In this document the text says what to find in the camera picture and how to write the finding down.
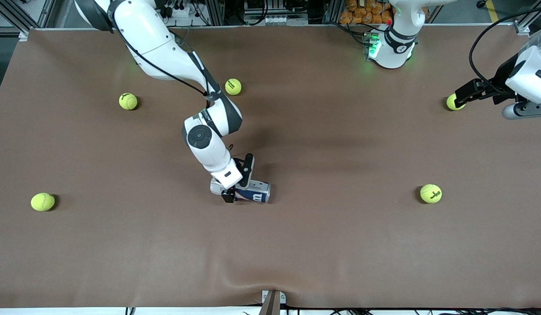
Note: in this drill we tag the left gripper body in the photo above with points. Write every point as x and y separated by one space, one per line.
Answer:
499 81

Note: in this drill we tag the clear tennis ball can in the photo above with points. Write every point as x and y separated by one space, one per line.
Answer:
257 192

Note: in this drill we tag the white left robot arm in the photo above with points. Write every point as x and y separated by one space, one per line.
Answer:
395 48

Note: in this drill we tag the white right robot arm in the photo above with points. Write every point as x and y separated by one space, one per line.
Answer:
156 43

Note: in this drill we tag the yellow tennis ball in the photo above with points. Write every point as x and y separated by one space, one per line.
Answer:
450 102
43 201
233 86
430 193
128 101

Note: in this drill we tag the brown table mat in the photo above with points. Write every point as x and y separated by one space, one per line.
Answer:
270 245

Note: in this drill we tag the small box with green light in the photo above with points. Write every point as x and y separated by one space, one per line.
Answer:
372 46

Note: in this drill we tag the orange mesh bag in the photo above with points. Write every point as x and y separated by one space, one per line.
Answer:
362 13

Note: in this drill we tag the white terminal block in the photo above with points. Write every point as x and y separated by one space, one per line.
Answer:
275 20

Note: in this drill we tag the white power strip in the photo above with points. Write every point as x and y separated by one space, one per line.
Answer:
176 11

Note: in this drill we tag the aluminium frame profile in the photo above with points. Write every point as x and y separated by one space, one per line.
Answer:
16 17
531 17

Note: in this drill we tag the metal table clamp bracket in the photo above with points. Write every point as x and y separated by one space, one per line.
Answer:
272 304

